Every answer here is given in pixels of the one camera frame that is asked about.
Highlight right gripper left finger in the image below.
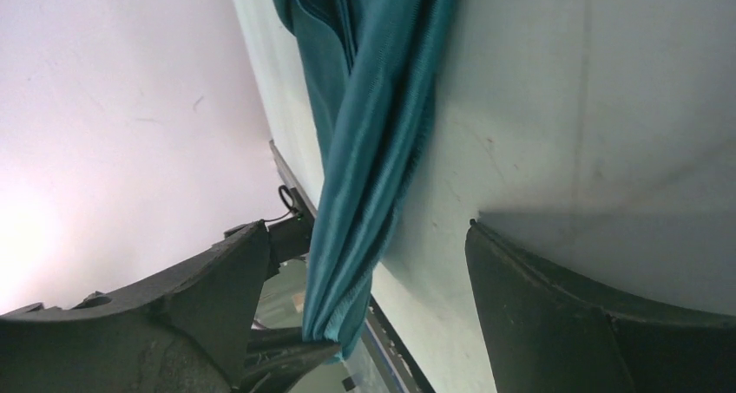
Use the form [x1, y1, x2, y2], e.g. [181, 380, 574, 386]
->
[1, 222, 270, 392]

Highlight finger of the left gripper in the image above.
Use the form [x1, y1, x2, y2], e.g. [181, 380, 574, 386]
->
[238, 327, 340, 393]

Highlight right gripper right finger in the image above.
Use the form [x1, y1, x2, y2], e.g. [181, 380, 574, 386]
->
[464, 220, 735, 392]

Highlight teal satin napkin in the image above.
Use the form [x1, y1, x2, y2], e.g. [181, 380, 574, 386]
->
[268, 0, 461, 363]

